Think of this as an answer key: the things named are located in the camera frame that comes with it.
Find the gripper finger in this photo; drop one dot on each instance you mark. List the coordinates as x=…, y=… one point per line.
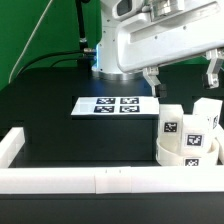
x=150, y=74
x=216, y=59

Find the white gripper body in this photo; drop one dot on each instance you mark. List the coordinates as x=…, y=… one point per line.
x=142, y=42

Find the white round stool seat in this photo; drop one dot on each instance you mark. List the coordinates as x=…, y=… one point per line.
x=167, y=158

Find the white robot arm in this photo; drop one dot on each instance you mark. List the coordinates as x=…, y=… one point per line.
x=113, y=12

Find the white marker tag board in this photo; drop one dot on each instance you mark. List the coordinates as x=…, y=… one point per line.
x=132, y=105

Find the white U-shaped fence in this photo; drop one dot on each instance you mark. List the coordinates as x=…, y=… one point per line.
x=101, y=180

